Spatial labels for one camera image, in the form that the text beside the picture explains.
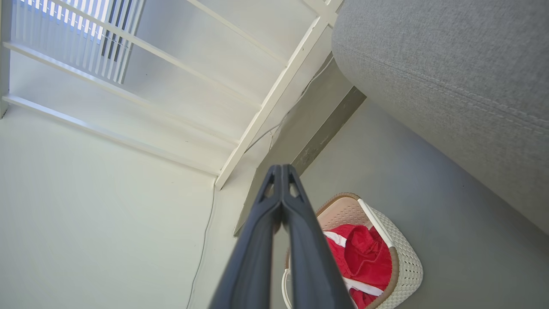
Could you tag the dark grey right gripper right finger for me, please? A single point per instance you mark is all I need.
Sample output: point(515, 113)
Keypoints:
point(313, 266)

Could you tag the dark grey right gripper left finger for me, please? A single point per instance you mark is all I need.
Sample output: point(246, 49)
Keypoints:
point(253, 257)

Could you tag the cream perforated plastic laundry basket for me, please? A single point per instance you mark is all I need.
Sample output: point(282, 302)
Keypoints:
point(407, 266)

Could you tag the red garment with white trim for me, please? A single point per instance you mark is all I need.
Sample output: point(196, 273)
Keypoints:
point(364, 257)

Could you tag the white wooden railing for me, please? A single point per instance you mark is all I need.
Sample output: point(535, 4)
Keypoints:
point(266, 107)

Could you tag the grey fabric sofa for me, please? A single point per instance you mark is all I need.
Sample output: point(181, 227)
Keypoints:
point(450, 73)

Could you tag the white slatted window shutter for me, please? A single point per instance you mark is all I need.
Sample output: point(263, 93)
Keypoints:
point(85, 38)

